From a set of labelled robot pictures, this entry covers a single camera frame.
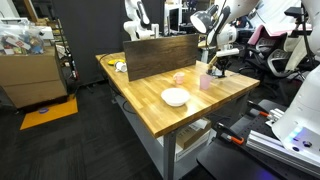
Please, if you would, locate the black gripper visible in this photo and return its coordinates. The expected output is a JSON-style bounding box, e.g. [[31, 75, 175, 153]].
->
[[214, 56, 232, 78]]

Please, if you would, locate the light pink handled cup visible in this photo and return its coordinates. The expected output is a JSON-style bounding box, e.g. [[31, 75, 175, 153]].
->
[[172, 71, 186, 85]]

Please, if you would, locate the translucent purple plastic cup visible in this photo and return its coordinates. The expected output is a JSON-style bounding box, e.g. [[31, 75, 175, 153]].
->
[[199, 73, 214, 91]]

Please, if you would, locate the wooden top side desk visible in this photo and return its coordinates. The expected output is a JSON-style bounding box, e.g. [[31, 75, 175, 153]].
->
[[198, 39, 218, 64]]

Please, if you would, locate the wooden desk lamp grey shade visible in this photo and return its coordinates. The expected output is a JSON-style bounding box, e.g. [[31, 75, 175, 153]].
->
[[189, 4, 228, 80]]

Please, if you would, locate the black office chair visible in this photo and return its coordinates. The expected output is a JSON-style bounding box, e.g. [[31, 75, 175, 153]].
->
[[244, 33, 289, 69]]

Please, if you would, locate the pink cloth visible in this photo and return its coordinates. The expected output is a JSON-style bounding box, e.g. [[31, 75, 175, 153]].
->
[[247, 25, 268, 47]]

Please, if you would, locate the black orange bar clamp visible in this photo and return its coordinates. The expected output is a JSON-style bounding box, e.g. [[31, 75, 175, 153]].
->
[[214, 121, 246, 146], [246, 99, 273, 118]]

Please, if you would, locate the white bowl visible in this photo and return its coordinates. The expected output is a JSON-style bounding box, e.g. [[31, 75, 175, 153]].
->
[[160, 87, 192, 108]]

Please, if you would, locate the grey mesh office chair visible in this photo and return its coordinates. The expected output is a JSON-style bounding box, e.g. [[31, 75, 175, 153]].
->
[[266, 48, 316, 81]]

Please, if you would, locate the dark wood board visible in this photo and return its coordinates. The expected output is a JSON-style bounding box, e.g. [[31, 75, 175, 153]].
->
[[122, 33, 200, 82]]

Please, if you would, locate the small brown cardboard box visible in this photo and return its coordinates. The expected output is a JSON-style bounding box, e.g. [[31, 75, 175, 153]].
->
[[175, 117, 213, 150]]

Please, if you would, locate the beige jacket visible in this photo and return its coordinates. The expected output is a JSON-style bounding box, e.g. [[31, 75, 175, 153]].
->
[[284, 33, 313, 73]]

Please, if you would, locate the white cardboard box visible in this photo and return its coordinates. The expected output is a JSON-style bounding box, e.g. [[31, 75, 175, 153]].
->
[[156, 128, 218, 163]]

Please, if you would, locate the white mug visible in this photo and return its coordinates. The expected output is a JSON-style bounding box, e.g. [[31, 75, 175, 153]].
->
[[114, 61, 128, 73]]

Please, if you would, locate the yellow flat object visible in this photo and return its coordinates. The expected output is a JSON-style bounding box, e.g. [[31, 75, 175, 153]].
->
[[107, 58, 126, 67]]

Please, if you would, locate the dark partition panel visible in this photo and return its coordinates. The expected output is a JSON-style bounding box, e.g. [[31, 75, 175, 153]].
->
[[51, 0, 166, 86]]

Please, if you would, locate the cluttered storage shelf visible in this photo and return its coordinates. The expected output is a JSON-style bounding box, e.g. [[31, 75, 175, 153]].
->
[[44, 18, 81, 83]]

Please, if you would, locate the orange floor mat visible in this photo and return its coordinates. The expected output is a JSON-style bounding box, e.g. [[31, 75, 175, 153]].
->
[[19, 94, 79, 131]]

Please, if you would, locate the large brown cardboard box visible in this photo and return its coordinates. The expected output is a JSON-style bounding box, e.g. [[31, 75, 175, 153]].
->
[[0, 46, 69, 109]]

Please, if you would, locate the clear bag of toys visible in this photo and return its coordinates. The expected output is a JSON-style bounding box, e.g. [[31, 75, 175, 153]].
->
[[0, 18, 46, 56]]

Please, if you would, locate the aluminium extrusion rail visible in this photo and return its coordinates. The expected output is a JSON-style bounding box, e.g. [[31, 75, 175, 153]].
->
[[266, 108, 285, 125], [245, 129, 320, 178]]

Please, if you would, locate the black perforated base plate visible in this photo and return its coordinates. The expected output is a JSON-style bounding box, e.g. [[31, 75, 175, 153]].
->
[[196, 98, 320, 180]]

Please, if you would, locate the black camera on stand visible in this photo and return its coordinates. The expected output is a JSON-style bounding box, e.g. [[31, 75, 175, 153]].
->
[[283, 5, 313, 38]]

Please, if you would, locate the grey metal table frame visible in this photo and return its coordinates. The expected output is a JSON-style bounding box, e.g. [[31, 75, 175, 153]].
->
[[113, 84, 251, 180]]

